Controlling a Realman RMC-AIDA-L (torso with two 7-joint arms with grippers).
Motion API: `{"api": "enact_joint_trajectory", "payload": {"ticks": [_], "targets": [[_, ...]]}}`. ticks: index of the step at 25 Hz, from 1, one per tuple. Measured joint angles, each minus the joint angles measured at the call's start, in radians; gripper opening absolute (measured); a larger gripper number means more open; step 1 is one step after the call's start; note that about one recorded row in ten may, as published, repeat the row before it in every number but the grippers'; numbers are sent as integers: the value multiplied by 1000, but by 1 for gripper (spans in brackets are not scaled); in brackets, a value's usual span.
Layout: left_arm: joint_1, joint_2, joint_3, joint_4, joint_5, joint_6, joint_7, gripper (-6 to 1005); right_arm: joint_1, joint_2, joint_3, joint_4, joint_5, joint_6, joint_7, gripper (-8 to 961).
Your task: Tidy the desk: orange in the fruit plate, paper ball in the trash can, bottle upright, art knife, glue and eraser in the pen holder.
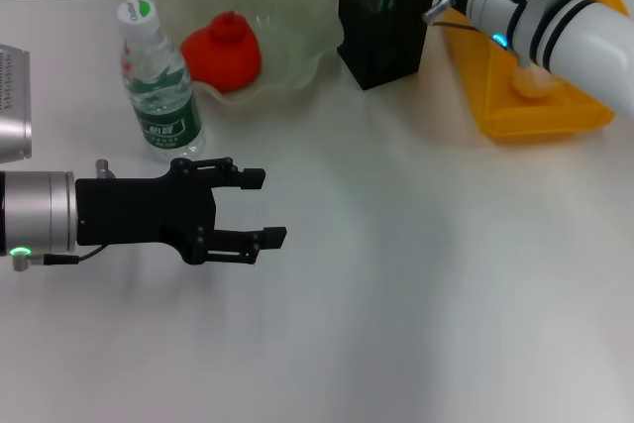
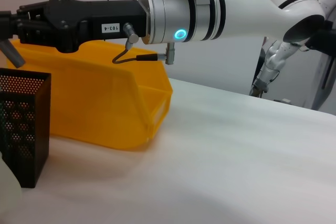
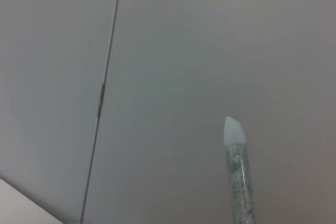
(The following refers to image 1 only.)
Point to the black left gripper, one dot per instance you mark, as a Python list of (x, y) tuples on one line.
[(143, 210)]

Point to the green utility knife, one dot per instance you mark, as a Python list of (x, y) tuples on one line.
[(384, 1)]

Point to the clear water bottle green label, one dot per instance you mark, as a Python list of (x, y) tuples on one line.
[(163, 106)]

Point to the red toy orange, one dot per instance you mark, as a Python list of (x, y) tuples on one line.
[(223, 56)]

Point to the white paper ball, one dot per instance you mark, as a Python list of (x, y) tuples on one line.
[(532, 83)]

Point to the black mesh pen holder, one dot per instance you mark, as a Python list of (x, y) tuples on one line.
[(376, 46)]

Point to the pale green glass fruit bowl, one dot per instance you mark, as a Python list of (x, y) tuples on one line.
[(292, 31)]

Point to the yellow plastic bin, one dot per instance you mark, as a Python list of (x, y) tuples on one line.
[(540, 116)]

